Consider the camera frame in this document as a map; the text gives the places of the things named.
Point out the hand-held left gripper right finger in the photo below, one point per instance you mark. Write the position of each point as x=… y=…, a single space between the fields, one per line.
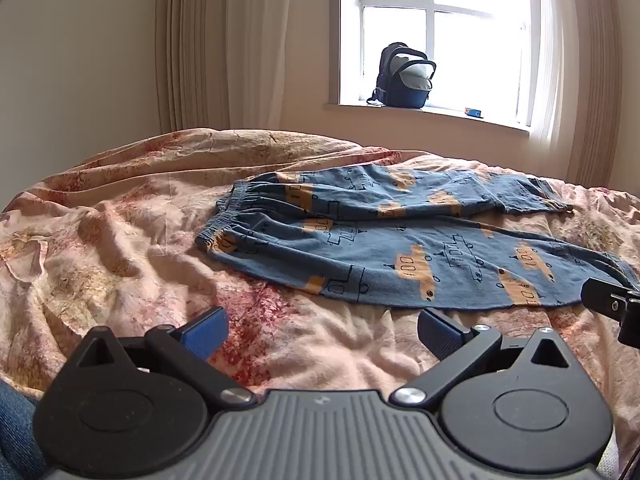
x=436 y=332

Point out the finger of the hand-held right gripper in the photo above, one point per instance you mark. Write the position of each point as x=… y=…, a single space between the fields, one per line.
x=607 y=300

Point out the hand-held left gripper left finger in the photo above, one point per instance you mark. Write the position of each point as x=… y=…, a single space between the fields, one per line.
x=207 y=332

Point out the blue patterned pants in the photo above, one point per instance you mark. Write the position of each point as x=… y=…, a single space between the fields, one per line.
x=400 y=240

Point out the pink floral blanket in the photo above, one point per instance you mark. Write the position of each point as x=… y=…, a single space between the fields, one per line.
x=125 y=240

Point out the person's jeans leg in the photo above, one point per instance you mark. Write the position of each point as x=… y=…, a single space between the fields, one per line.
x=15 y=425

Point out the white windowsill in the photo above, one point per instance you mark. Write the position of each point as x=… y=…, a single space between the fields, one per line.
x=425 y=115

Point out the small blue box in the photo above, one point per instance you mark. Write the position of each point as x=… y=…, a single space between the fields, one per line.
x=473 y=112

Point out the beige curtain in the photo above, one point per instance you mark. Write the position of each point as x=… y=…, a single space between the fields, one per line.
x=200 y=45
x=585 y=70

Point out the dark blue backpack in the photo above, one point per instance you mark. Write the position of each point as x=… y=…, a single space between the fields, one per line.
x=402 y=82

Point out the white framed window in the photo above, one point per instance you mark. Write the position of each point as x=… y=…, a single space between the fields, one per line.
x=450 y=35

